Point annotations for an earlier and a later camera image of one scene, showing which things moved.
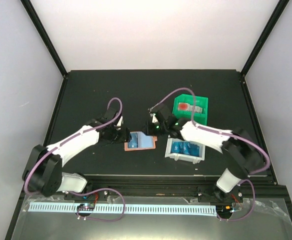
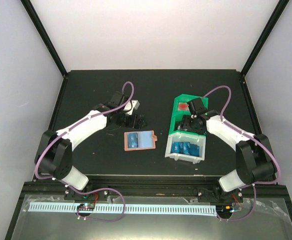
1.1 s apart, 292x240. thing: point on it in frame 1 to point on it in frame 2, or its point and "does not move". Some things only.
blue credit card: [134, 142] does not move
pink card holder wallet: [138, 140] does not move
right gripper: [149, 131] to [185, 125]
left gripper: [125, 136] to [133, 124]
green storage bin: [182, 108] does not move
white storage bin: [186, 150] does not move
